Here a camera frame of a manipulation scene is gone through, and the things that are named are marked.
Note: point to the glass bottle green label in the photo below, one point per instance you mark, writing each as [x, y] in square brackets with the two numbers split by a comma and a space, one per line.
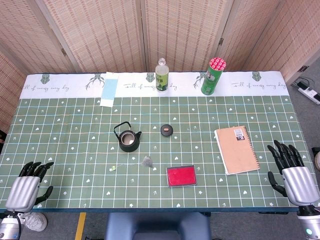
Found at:
[162, 77]

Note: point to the red ink pad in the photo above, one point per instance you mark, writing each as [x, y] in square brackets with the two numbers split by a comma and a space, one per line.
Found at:
[181, 176]

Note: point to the green grid tablecloth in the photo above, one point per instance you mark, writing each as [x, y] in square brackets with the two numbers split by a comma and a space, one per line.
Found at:
[75, 140]

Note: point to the blue white paper card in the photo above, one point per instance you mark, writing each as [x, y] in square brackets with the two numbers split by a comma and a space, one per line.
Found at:
[109, 90]

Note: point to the green chips can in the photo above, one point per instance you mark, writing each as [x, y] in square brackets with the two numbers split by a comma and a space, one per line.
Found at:
[212, 77]

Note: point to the black iron teapot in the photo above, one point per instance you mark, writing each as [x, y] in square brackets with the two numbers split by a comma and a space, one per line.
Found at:
[128, 143]

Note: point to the white power strip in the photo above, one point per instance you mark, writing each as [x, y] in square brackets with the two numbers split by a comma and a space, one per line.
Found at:
[311, 94]

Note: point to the black teapot lid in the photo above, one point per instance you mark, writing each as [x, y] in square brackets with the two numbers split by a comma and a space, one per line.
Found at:
[166, 130]

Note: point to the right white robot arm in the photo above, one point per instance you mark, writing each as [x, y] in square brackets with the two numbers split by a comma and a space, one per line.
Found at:
[310, 220]

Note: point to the white sneaker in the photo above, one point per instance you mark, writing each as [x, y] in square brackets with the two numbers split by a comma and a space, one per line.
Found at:
[36, 221]

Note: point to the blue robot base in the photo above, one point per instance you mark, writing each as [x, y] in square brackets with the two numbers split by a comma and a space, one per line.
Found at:
[157, 226]

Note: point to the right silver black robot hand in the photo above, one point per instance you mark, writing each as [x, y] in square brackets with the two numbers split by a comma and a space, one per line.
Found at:
[300, 185]

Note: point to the kraft spiral notebook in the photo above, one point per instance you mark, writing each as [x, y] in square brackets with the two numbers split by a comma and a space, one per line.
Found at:
[237, 152]

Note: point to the woven folding screen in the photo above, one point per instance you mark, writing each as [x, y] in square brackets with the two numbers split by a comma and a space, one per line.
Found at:
[105, 32]

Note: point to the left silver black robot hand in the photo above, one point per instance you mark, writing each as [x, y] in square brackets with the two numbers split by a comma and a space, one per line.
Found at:
[22, 191]

